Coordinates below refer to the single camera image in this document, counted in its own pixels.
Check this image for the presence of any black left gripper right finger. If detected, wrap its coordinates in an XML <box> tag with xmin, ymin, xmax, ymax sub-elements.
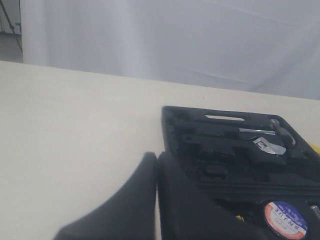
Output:
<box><xmin>157</xmin><ymin>151</ymin><xmax>279</xmax><ymax>240</ymax></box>

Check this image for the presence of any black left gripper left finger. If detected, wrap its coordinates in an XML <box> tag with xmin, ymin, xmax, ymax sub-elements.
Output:
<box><xmin>55</xmin><ymin>152</ymin><xmax>158</xmax><ymax>240</ymax></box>

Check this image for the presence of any black electrical tape roll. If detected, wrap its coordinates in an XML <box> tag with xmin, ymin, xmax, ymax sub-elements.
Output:
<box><xmin>263</xmin><ymin>201</ymin><xmax>308</xmax><ymax>240</ymax></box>

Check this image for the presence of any yellow utility knife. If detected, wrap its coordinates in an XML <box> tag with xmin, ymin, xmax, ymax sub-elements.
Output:
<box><xmin>309</xmin><ymin>143</ymin><xmax>320</xmax><ymax>154</ymax></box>

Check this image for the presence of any black plastic tool case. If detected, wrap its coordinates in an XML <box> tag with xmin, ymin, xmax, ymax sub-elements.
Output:
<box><xmin>161</xmin><ymin>106</ymin><xmax>320</xmax><ymax>240</ymax></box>

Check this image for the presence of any silver adjustable wrench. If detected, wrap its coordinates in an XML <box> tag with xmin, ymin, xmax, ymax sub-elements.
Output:
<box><xmin>182</xmin><ymin>134</ymin><xmax>287</xmax><ymax>155</ymax></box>

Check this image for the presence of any clear tester screwdriver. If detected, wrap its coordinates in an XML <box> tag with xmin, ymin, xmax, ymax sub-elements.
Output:
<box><xmin>310</xmin><ymin>205</ymin><xmax>320</xmax><ymax>221</ymax></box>

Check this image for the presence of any dark tripod stand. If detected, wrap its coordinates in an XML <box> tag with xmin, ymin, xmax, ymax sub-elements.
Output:
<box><xmin>0</xmin><ymin>0</ymin><xmax>23</xmax><ymax>52</ymax></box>

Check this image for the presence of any claw hammer black handle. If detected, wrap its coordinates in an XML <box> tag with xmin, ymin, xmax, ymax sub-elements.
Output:
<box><xmin>179</xmin><ymin>118</ymin><xmax>297</xmax><ymax>151</ymax></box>

